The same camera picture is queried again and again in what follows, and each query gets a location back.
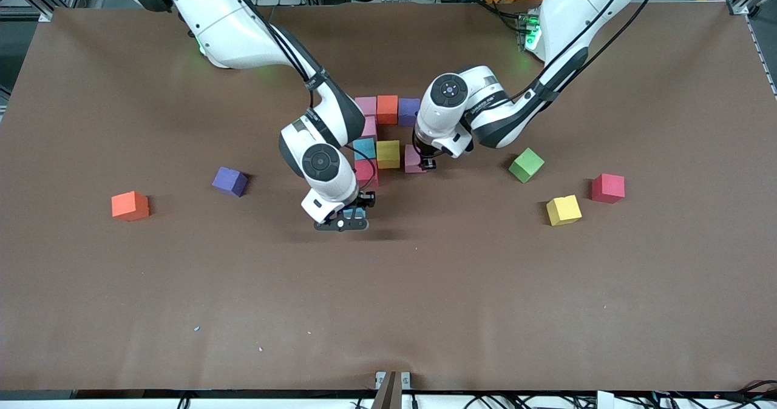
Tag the brown mount post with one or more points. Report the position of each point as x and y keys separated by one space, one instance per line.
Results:
x=388 y=397

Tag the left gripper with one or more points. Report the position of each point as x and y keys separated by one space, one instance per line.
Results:
x=425 y=153

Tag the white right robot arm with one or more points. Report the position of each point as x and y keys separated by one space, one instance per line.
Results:
x=237 y=27

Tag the purple foam cube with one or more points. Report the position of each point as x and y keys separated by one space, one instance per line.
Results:
x=407 y=110
x=229 y=181

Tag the orange foam cube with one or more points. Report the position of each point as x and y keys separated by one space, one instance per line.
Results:
x=129 y=206
x=387 y=110

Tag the red foam cube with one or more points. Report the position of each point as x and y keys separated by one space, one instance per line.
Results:
x=608 y=189
x=366 y=175

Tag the metal clamp bracket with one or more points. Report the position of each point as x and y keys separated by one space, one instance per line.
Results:
x=380 y=377

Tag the cyan foam cube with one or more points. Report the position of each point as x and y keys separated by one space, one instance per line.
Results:
x=364 y=148
x=355 y=215

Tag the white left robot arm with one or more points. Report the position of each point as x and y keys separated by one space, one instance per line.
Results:
x=570 y=14

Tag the pink foam cube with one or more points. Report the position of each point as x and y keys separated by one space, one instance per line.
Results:
x=366 y=105
x=412 y=159
x=371 y=128

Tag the small white box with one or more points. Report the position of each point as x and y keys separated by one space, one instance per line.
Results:
x=605 y=399

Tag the green foam cube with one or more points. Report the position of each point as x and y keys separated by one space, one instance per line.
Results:
x=526 y=165

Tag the yellow foam cube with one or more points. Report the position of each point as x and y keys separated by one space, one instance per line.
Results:
x=388 y=154
x=563 y=210

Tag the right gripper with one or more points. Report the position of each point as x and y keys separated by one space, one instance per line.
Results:
x=366 y=200

